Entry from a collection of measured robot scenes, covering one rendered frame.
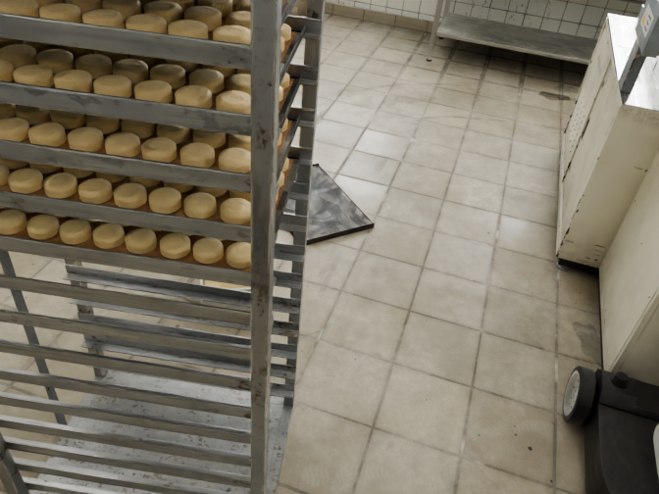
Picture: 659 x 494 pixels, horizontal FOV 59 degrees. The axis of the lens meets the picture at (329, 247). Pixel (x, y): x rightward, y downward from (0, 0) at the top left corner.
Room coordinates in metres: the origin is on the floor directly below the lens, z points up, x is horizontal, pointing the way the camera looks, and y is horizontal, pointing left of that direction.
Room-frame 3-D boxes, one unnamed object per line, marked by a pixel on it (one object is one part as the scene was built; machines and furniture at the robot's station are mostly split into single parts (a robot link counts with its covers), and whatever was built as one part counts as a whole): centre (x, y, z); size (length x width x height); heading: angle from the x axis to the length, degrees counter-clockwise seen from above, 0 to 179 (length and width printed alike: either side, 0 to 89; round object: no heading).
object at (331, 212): (2.44, 0.12, 0.01); 0.60 x 0.40 x 0.03; 32
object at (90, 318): (1.10, 0.38, 0.42); 0.64 x 0.03 x 0.03; 87
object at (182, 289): (1.10, 0.38, 0.60); 0.64 x 0.03 x 0.03; 87
